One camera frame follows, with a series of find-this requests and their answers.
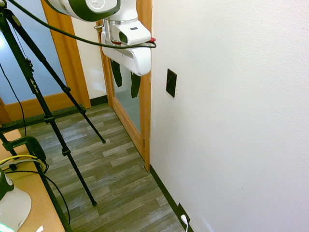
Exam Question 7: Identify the thin black cable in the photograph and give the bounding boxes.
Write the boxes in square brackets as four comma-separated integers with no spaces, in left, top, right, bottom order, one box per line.
[0,63,27,135]

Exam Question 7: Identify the wooden glass panel door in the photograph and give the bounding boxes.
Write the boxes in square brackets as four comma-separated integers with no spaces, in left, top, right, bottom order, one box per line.
[96,0,153,172]

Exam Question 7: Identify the black baseboard strip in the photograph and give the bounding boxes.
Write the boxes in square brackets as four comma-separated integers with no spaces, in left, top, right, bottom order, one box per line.
[150,163,195,232]

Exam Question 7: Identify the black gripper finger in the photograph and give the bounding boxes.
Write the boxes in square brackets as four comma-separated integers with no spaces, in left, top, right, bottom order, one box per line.
[130,71,141,99]
[111,58,123,87]

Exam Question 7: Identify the black light switch plate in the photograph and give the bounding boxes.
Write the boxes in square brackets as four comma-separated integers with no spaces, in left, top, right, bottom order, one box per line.
[166,68,178,99]

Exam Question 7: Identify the white plug with cable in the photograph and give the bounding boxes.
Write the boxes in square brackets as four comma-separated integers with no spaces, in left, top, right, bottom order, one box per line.
[180,214,191,232]

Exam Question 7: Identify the wooden framed frosted door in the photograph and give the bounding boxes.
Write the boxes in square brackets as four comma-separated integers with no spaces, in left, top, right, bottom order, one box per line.
[0,0,92,124]

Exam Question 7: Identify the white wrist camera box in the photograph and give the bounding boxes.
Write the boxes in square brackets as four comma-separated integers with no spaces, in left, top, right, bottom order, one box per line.
[118,21,152,45]

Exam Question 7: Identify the black table clamp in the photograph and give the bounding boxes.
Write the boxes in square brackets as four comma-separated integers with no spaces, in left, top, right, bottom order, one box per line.
[2,135,47,170]

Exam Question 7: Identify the black wall outlet plate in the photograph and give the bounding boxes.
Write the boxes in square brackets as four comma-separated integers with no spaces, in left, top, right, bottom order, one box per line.
[177,202,191,225]

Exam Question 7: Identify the black camera tripod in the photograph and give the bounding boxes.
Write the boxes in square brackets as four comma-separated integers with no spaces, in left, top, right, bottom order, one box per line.
[0,0,107,207]

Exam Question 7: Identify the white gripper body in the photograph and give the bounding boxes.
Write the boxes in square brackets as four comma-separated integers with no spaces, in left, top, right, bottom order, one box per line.
[100,32,152,77]

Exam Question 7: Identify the grey cable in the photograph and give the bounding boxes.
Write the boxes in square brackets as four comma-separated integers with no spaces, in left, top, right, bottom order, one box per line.
[0,158,44,170]

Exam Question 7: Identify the yellow cable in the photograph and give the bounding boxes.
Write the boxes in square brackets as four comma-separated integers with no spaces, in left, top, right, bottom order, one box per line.
[0,155,46,173]

